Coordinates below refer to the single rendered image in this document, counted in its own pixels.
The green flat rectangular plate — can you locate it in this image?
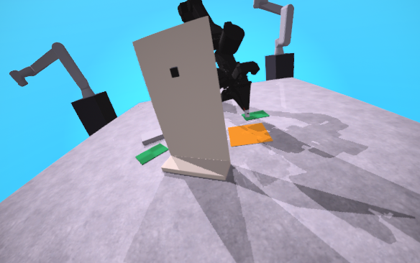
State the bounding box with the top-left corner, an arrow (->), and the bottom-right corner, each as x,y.
136,144 -> 169,165

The orange square mat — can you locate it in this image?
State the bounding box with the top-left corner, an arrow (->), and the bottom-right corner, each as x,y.
228,123 -> 273,147

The green flat square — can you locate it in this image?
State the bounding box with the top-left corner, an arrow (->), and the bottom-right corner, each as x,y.
242,111 -> 269,121

